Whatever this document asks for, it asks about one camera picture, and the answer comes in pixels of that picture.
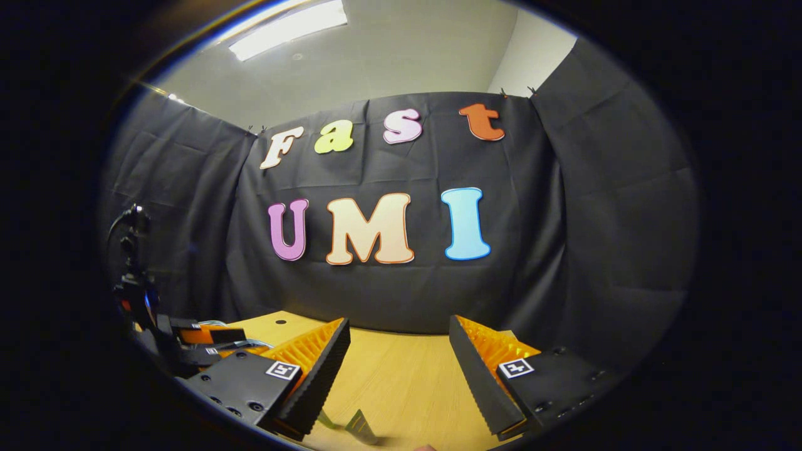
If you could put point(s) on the white tube with green cap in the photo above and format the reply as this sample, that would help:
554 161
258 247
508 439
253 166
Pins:
362 429

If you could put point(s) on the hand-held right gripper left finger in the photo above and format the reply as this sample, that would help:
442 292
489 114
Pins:
326 376

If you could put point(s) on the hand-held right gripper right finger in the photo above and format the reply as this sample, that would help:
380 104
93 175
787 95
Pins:
476 376

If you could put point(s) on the black backdrop cloth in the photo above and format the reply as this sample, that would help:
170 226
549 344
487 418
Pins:
564 250

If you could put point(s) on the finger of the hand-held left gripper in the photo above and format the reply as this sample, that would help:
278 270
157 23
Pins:
200 356
197 333

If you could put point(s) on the slim white green tube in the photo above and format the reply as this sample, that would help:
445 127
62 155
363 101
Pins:
329 419

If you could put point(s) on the ceiling light panel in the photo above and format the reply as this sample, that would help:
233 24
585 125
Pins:
288 28

